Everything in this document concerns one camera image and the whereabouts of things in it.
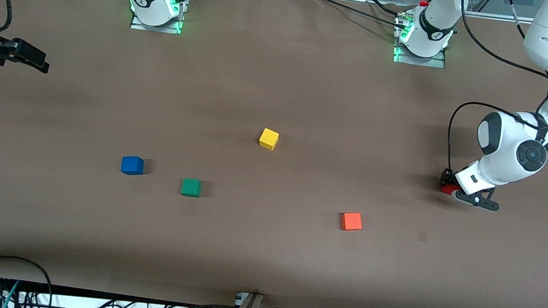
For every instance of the green wooden block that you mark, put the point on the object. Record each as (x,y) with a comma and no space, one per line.
(191,187)

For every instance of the yellow wooden block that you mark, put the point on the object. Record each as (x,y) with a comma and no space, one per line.
(269,137)

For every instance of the brown table cover sheet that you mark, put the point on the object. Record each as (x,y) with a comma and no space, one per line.
(281,74)

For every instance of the red wooden block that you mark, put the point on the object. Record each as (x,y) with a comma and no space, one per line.
(448,190)

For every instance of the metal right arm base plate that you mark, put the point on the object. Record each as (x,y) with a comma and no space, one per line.
(138,25)

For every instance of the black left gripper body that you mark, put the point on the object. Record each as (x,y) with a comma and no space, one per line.
(447,178)

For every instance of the aluminium table edge rail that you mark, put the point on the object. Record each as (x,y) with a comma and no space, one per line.
(493,15)

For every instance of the blue wooden block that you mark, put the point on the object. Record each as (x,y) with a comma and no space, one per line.
(132,165)

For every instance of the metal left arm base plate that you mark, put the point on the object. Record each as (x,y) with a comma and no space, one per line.
(428,62)

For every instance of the orange wooden block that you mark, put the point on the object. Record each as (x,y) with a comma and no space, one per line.
(351,221)

